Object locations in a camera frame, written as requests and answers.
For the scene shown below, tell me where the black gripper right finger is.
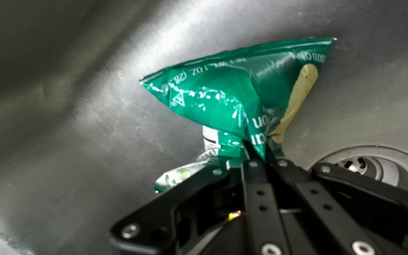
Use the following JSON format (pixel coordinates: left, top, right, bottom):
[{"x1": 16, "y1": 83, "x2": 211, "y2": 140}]
[{"x1": 267, "y1": 158, "x2": 408, "y2": 255}]

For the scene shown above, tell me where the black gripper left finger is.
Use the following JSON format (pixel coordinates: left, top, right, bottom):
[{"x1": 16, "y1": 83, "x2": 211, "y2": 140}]
[{"x1": 110, "y1": 159, "x2": 280, "y2": 255}]

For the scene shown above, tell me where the green snack packet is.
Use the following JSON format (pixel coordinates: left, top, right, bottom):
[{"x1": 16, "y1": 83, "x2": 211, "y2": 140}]
[{"x1": 140, "y1": 36, "x2": 334, "y2": 192}]

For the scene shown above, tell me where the stainless steel double sink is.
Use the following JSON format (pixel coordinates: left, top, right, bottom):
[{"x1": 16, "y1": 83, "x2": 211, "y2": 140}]
[{"x1": 0, "y1": 0, "x2": 408, "y2": 255}]

